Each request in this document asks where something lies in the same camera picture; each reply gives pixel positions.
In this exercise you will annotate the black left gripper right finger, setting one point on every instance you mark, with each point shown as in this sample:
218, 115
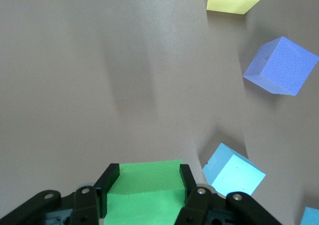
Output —
224, 212

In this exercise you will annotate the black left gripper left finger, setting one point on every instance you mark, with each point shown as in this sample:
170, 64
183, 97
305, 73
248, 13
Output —
49, 207

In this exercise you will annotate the green foam block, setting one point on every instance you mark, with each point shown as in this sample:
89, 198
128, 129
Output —
144, 192

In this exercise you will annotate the blue foam block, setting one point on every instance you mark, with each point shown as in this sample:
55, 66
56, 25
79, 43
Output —
234, 175
311, 217

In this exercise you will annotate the brown table cover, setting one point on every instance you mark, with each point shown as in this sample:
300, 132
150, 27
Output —
74, 60

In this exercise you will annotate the purple foam block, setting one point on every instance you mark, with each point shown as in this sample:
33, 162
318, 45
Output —
281, 65

